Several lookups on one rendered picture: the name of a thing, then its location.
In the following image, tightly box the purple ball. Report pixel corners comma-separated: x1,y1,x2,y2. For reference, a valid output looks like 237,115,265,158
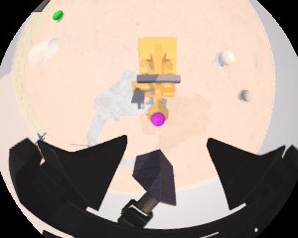
150,112,165,126

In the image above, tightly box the white ball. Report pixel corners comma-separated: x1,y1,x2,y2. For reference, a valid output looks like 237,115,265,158
221,51,235,66

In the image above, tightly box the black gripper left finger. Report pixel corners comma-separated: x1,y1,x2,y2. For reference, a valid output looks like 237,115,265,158
37,135,128,211

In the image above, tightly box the beige ball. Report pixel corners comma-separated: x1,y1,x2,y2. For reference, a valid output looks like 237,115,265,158
241,90,252,102

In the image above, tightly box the yellow wooden catapult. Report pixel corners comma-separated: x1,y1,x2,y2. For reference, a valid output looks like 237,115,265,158
132,37,181,120

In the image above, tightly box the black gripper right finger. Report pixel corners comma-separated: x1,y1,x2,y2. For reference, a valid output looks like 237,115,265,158
206,138,285,210

